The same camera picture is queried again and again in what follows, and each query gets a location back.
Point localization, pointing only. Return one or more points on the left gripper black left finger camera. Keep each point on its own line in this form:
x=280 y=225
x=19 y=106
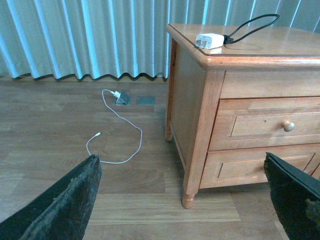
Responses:
x=62 y=212

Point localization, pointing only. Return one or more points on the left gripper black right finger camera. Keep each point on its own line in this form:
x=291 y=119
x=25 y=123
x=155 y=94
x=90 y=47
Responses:
x=295 y=196

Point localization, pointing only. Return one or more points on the round wooden knob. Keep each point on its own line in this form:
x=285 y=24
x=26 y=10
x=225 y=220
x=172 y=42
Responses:
x=288 y=126

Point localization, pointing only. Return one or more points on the wooden drawer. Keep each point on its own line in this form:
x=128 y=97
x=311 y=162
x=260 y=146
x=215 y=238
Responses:
x=256 y=123
x=246 y=166

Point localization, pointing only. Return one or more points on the white charger adapter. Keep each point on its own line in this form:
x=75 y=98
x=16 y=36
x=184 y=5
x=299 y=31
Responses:
x=209 y=41

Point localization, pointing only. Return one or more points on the white floor charger plug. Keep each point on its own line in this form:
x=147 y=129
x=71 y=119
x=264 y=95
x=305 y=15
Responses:
x=116 y=94

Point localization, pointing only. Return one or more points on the light wooden nightstand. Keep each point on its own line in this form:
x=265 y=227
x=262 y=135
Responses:
x=275 y=62

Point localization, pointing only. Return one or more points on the open metal floor socket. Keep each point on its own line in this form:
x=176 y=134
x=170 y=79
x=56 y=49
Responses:
x=124 y=100

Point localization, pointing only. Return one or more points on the closed metal floor plate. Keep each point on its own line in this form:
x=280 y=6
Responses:
x=146 y=100

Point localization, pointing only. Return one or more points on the pale pleated curtain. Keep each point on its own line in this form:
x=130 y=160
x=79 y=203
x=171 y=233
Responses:
x=116 y=37

